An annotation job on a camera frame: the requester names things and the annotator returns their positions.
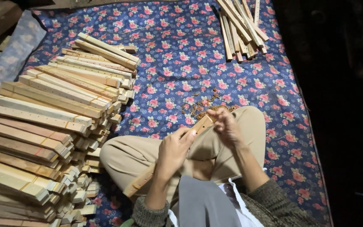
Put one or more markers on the person's legs in beige trousers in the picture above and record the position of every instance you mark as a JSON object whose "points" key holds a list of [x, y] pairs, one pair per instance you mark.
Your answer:
{"points": [[131, 157]]}

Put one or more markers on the large pile of wooden slats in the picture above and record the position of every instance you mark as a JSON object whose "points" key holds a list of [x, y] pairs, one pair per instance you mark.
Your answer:
{"points": [[43, 104]]}

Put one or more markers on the blue floral bed sheet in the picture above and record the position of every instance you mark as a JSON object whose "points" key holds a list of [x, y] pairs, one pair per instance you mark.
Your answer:
{"points": [[181, 63]]}

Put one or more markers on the small heap of wooden slats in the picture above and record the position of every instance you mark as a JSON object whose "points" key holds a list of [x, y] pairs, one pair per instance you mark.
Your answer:
{"points": [[241, 31]]}

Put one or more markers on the person's right hand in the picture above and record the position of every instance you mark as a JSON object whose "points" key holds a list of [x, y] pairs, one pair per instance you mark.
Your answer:
{"points": [[228, 129]]}

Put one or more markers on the grey patterned cloth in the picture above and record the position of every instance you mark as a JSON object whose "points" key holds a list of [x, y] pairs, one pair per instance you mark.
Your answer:
{"points": [[17, 47]]}

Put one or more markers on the person's grey and white clothing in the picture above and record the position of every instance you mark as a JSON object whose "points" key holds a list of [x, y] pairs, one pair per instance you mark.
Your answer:
{"points": [[203, 201]]}

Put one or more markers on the person's right fingers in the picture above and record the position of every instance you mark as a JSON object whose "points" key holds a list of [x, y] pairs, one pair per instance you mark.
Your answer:
{"points": [[217, 118]]}

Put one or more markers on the single drilled wooden slat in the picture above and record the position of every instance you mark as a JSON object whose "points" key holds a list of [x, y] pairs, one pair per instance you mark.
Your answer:
{"points": [[203, 123]]}

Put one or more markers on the brown wood shavings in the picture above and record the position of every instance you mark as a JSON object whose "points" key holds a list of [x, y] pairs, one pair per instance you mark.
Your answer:
{"points": [[200, 108]]}

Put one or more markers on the person's left hand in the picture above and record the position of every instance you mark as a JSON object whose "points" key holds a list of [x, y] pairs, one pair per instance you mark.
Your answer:
{"points": [[172, 154]]}

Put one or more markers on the thin wooden splinter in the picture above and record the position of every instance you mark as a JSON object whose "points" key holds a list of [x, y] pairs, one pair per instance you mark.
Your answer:
{"points": [[134, 30]]}

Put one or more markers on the small green object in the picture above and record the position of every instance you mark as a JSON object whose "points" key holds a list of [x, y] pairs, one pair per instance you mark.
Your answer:
{"points": [[127, 223]]}

